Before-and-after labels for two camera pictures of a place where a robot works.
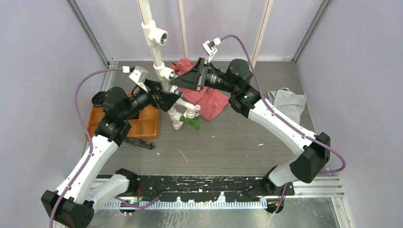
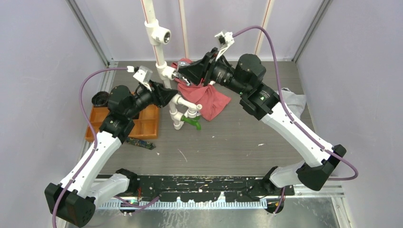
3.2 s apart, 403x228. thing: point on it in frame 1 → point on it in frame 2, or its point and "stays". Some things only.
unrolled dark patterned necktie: [145, 144] stays
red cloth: [211, 101] stays
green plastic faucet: [192, 120] stays
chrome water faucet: [174, 89] → [178, 75]
